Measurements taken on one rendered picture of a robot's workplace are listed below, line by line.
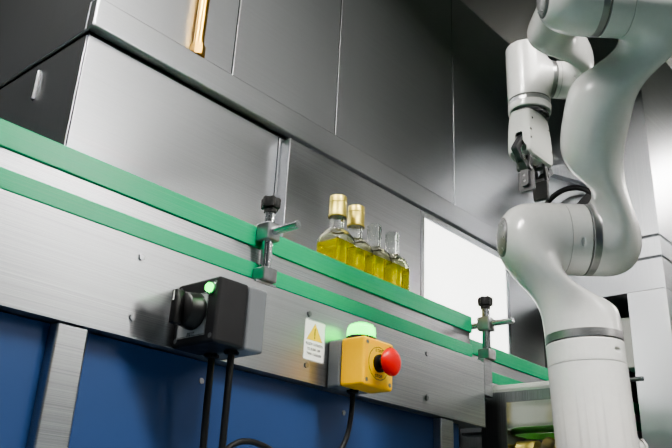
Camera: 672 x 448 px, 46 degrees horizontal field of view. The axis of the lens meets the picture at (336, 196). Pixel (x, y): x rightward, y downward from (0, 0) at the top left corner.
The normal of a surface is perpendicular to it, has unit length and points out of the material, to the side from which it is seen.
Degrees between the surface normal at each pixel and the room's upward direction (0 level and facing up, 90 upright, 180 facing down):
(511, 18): 180
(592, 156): 139
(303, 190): 90
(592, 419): 90
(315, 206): 90
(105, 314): 90
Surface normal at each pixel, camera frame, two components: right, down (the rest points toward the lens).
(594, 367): -0.14, -0.41
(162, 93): 0.75, -0.23
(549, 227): 0.10, -0.37
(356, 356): -0.65, -0.33
